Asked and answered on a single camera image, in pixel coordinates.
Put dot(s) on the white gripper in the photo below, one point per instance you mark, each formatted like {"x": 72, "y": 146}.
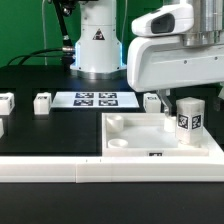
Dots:
{"x": 163, "y": 63}

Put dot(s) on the white square tabletop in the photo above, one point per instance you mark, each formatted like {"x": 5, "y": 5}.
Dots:
{"x": 142, "y": 134}

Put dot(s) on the white L-shaped fence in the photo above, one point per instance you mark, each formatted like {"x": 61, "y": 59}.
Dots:
{"x": 117, "y": 169}

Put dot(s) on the white part at left edge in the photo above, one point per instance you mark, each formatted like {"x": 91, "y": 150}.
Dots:
{"x": 1, "y": 128}

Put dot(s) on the white marker base plate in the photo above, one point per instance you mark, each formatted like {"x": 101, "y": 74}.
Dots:
{"x": 95, "y": 100}

